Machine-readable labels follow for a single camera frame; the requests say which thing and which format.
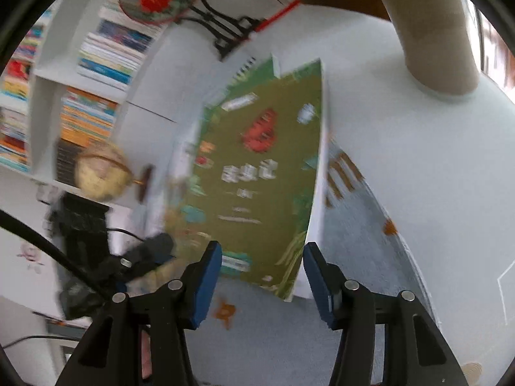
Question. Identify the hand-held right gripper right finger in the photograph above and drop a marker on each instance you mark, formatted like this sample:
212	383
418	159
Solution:
322	285

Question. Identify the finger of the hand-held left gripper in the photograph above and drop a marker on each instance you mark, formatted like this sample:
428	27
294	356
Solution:
149	255

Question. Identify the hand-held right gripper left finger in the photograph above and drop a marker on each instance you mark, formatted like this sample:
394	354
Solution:
209	285

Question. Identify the green insect book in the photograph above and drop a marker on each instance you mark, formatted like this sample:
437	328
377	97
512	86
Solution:
257	193

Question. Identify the row of black books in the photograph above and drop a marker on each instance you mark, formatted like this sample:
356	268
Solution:
66	165

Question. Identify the row of orange books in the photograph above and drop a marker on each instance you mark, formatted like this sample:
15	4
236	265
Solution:
88	116

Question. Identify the rows of colourful shelf books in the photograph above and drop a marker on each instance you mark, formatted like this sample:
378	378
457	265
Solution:
18	100

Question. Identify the row of white blue books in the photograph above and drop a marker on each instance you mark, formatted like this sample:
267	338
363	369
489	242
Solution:
116	48

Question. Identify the yellow globe on wooden base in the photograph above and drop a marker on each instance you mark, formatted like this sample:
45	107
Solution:
100	173

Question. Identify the blue patterned woven mat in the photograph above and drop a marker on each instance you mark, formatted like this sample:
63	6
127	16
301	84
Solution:
281	341

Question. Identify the white bookshelf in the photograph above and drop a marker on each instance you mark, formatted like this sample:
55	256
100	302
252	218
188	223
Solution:
48	68

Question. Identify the green leafy book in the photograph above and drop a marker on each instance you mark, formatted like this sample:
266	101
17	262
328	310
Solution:
257	73

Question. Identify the grey thermos flask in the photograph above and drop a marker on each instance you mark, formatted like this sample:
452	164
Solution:
430	40

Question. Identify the red tassel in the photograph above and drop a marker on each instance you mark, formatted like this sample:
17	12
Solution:
281	13

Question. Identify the pink sun wall decal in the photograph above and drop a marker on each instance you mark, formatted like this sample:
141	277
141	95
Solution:
30	257

